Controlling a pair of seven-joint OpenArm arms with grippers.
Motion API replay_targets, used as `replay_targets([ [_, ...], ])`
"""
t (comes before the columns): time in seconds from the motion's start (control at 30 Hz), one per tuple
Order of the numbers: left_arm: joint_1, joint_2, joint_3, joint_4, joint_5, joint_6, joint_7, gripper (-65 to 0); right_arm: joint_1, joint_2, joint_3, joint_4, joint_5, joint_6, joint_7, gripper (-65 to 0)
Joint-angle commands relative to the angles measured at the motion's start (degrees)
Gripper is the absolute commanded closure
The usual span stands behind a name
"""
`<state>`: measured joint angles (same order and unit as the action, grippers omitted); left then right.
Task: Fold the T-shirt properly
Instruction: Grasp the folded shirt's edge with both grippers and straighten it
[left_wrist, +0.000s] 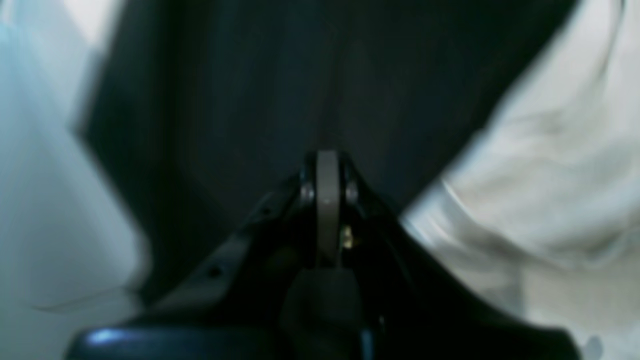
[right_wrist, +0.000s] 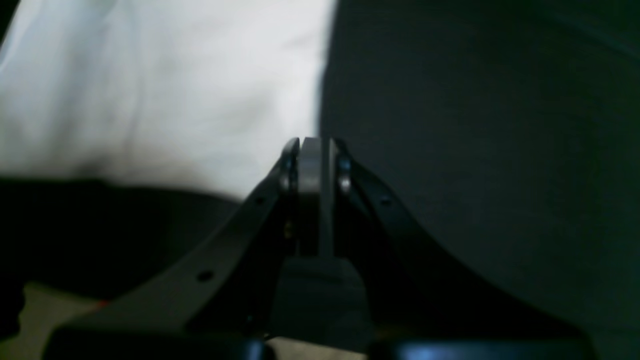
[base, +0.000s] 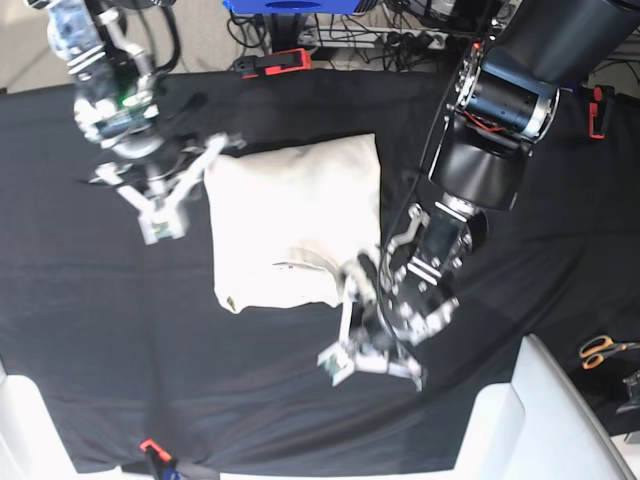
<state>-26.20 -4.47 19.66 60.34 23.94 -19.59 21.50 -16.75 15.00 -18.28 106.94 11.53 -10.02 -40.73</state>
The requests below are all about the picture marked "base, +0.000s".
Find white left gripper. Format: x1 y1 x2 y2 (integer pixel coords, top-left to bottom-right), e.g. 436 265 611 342
317 252 427 391

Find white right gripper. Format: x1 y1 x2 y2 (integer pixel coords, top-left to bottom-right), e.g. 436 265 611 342
92 133 246 245

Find white T-shirt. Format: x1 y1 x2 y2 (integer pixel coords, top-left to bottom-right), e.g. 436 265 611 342
204 133 381 314

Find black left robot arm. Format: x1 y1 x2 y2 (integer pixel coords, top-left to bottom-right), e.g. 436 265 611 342
317 1 639 388

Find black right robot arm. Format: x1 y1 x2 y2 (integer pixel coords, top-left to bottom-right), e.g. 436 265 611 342
28 1 246 245

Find black table cloth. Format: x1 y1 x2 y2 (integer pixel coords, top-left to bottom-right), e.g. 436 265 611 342
1 86 639 476

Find orange black clamp top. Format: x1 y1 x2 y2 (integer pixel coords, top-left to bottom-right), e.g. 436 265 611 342
231 48 312 79

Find orange black clamp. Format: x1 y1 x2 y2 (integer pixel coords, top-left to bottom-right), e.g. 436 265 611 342
588 85 616 140
231 48 312 79

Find orange clamp bottom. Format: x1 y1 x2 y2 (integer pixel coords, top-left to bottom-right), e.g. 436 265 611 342
139 438 173 463

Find blue box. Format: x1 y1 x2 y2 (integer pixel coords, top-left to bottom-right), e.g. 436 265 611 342
222 0 360 15

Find white power strip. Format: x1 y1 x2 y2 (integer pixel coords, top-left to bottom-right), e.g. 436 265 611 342
298 24 449 50

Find black device at right edge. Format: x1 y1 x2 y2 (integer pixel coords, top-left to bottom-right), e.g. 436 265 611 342
616 370 640 415

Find orange black clamp right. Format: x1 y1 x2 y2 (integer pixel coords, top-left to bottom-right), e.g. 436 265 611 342
588 85 616 140

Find white right table frame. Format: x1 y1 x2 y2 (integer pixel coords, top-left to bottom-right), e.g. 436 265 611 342
453 335 636 479

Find white table frame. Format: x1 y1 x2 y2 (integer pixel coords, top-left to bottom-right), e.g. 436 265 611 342
1 370 123 479
453 335 636 479

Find orange handled scissors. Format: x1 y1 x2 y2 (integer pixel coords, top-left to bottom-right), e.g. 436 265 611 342
578 335 639 370

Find white left table frame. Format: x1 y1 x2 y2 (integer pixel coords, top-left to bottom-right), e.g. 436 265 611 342
1 370 123 479

